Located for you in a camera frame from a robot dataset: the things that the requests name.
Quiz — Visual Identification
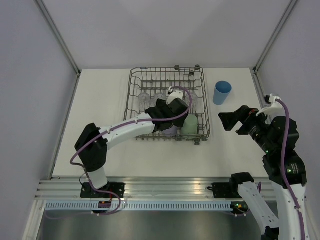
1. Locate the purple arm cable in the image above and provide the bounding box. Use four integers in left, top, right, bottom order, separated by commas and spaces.
274, 98, 307, 240
69, 86, 193, 191

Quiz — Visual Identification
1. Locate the aluminium frame post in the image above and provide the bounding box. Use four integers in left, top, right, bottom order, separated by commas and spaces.
252, 0, 299, 74
34, 0, 81, 76

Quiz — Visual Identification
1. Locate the aluminium frame post right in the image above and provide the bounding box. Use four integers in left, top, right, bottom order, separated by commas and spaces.
252, 0, 299, 74

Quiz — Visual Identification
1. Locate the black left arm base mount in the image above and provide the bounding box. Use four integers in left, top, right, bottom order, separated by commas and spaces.
80, 182, 126, 199

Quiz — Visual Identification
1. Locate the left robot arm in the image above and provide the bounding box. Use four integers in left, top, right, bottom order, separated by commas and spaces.
74, 98, 189, 198

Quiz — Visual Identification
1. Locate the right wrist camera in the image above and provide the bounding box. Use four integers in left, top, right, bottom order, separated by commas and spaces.
256, 94, 283, 116

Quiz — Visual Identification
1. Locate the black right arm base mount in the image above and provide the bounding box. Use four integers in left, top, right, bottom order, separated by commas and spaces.
207, 182, 242, 199

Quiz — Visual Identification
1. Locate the purple plastic cup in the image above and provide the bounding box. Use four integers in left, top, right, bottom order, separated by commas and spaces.
162, 126, 178, 137

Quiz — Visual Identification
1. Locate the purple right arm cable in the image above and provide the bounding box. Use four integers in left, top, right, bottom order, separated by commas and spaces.
274, 98, 307, 240

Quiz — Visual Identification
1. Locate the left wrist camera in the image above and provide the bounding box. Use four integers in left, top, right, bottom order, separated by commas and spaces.
166, 86, 184, 105

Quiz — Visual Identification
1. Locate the aluminium frame post left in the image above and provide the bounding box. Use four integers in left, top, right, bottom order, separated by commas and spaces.
34, 0, 81, 76

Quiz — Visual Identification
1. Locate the clear glass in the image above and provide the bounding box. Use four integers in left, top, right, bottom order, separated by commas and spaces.
138, 92, 151, 112
154, 92, 167, 103
190, 92, 199, 112

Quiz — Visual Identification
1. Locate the green plastic cup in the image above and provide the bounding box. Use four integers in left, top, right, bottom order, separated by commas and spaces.
181, 114, 198, 135

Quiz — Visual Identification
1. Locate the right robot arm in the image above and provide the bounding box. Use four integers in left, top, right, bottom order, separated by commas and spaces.
218, 101, 310, 240

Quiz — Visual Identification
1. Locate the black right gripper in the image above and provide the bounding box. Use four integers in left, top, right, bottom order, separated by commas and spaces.
218, 104, 277, 153

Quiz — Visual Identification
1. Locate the white slotted cable duct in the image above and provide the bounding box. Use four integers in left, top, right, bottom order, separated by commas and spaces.
45, 200, 232, 212

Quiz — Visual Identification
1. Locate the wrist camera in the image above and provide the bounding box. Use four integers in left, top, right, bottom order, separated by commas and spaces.
166, 86, 184, 105
256, 94, 283, 116

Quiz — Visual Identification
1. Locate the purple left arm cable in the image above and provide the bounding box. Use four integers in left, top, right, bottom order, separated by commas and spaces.
69, 86, 193, 191

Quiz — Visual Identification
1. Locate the grey wire dish rack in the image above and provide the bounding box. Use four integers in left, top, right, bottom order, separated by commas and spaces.
124, 65, 211, 146

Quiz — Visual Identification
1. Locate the blue plastic cup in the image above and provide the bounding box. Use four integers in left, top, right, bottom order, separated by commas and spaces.
213, 81, 232, 106

